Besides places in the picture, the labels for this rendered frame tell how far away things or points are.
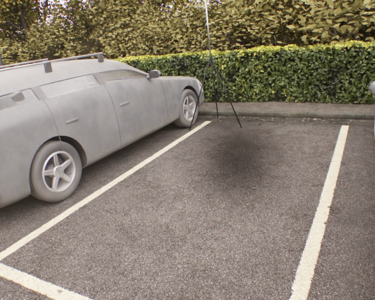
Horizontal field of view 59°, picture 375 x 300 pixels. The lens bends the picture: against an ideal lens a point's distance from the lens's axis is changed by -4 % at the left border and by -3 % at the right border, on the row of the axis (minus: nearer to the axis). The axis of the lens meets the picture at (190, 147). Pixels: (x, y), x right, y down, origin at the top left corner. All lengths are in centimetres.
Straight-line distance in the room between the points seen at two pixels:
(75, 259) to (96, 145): 164
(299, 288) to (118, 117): 300
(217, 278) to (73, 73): 287
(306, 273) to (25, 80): 317
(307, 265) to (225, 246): 62
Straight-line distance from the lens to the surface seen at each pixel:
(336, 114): 610
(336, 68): 662
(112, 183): 410
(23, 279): 290
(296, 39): 880
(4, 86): 377
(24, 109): 364
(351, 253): 272
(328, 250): 272
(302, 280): 243
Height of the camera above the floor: 157
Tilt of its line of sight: 19 degrees down
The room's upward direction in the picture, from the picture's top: 6 degrees counter-clockwise
